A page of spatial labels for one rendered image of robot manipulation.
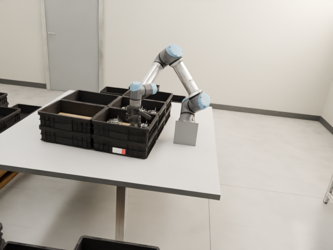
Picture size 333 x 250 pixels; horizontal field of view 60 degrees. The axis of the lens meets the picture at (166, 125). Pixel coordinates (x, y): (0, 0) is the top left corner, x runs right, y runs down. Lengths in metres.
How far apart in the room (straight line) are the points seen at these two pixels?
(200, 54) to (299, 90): 1.80
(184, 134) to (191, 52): 3.07
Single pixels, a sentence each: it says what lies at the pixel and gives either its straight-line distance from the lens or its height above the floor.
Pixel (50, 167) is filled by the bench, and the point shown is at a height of 0.70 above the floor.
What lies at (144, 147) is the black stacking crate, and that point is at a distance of 1.94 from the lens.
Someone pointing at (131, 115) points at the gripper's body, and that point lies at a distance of 1.94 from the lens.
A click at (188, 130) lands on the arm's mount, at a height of 0.83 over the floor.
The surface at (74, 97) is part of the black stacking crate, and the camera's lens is 2.61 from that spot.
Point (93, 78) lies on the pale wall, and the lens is 5.53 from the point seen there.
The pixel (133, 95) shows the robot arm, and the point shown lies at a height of 1.13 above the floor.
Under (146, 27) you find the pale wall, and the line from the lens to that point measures 5.17.
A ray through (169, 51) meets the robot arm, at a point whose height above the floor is 1.37.
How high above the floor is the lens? 1.69
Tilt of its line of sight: 23 degrees down
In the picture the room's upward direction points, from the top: 5 degrees clockwise
